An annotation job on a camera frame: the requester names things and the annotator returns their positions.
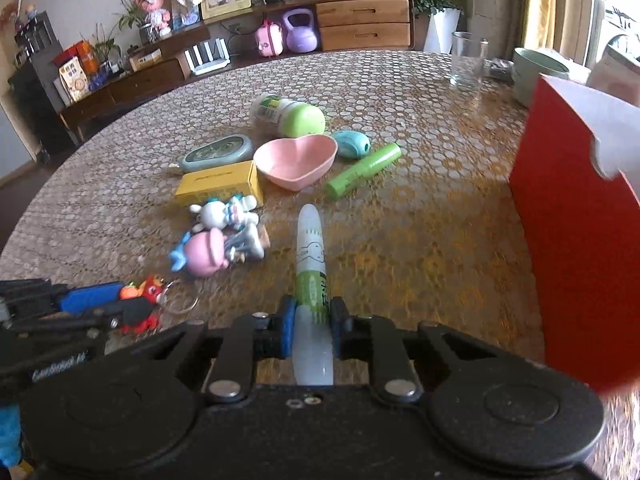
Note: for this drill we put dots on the black cabinet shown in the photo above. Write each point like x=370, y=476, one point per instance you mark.
x=30, y=90

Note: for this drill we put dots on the beige standing air conditioner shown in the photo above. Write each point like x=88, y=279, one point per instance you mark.
x=492, y=0

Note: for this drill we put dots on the white rabbit figurine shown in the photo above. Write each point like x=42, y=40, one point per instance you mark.
x=225, y=211

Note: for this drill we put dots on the wooden tv cabinet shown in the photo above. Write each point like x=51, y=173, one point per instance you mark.
x=165, y=77

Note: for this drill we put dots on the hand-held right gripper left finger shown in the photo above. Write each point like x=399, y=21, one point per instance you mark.
x=286, y=327

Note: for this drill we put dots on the orange packaged boxes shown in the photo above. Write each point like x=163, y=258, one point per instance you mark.
x=75, y=70

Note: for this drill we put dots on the teal oval clock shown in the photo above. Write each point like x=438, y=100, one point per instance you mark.
x=217, y=151

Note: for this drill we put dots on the white plant pot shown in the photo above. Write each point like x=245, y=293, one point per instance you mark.
x=442, y=30

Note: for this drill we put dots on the yellow curtain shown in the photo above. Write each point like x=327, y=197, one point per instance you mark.
x=540, y=5

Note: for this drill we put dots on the pale green mug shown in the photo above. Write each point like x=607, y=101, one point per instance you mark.
x=537, y=72

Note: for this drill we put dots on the wooden cabinet drawer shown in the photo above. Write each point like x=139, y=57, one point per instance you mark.
x=365, y=36
x=362, y=12

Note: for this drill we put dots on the pink hat figurine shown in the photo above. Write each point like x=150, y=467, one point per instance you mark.
x=212, y=255

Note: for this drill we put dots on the white router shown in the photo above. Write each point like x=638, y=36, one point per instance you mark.
x=207, y=56

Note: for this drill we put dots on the clear drinking glass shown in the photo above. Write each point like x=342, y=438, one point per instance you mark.
x=467, y=60

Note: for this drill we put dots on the yellow box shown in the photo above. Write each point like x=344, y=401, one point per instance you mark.
x=218, y=183

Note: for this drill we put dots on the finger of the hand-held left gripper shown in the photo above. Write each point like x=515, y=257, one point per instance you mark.
x=90, y=296
x=132, y=315

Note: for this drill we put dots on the white and green tube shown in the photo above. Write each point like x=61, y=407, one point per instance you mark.
x=311, y=270

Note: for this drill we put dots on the pink toy bag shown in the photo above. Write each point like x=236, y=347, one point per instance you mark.
x=269, y=40

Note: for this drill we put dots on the red cardboard box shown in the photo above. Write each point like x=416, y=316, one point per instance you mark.
x=580, y=240

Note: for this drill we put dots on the purple kettlebell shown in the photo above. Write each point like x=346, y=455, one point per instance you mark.
x=300, y=32

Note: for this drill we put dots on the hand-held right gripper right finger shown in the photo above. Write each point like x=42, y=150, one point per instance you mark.
x=338, y=327

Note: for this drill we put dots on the pink doll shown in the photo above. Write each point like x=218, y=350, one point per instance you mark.
x=152, y=7

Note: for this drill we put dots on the green-capped clear bottle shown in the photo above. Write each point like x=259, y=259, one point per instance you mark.
x=287, y=112

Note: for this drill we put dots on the teal egg-shaped sharpener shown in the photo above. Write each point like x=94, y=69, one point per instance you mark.
x=351, y=143

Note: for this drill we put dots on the small potted plant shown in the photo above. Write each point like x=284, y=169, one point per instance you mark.
x=132, y=20

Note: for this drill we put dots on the person's left hand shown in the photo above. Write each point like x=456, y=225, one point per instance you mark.
x=7, y=435

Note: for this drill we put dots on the pink heart-shaped bowl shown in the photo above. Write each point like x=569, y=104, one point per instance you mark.
x=295, y=162

